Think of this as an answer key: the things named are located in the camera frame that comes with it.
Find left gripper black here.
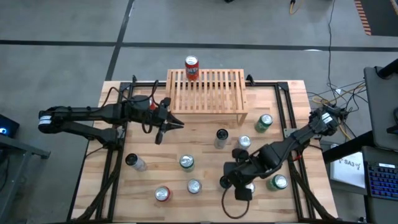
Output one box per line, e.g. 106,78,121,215
150,96,185,146

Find yellow cable with plug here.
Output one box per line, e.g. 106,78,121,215
289,0,304,16

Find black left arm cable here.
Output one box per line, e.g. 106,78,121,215
101,79,160,135

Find Celsius Arctic Vibe can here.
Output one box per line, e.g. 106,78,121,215
219,175,233,190

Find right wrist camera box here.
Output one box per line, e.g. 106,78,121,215
234,187,253,202

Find red Coke can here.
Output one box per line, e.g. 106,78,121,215
154,185,173,203

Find grey side table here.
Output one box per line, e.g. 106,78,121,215
0,133,51,223

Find long black floor cable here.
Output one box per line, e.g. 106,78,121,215
326,0,338,90

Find white SA3 paper sign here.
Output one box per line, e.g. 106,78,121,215
330,151,366,189

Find wooden slatted shelf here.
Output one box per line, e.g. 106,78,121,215
164,68,249,126

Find green Sprite can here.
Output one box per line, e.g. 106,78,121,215
266,174,289,192
254,113,274,134
179,154,196,173

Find orange striped floor tape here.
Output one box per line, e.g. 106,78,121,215
354,0,373,36

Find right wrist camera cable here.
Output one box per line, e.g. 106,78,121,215
221,186,251,220

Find yellow floor cable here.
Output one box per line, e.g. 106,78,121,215
312,82,368,141

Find black side desk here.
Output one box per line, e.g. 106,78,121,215
322,130,398,224

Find black metal table frame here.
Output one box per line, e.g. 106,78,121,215
67,74,335,223

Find white Celsius slim can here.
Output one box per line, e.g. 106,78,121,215
213,128,229,150
124,152,148,172

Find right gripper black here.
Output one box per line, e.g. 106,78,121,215
223,149,267,187

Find backlit laptop keyboard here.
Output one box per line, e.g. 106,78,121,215
366,162,398,202

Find black box blue light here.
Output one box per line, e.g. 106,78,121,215
0,114,20,139

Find black floor mat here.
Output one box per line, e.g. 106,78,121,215
360,0,398,37

